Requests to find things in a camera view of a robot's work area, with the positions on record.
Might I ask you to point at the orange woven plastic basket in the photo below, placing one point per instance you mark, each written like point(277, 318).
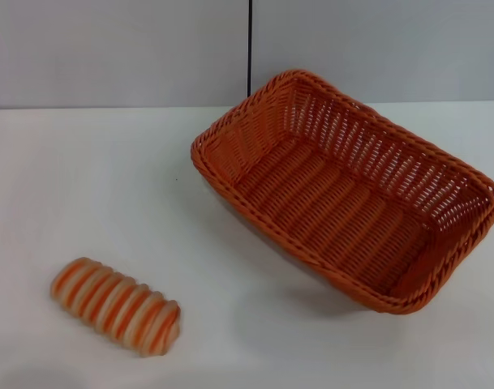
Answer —
point(332, 210)

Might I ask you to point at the orange striped toy bread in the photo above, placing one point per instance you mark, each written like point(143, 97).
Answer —
point(112, 308)

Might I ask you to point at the black vertical wall strip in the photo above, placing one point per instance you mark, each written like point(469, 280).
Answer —
point(250, 52)

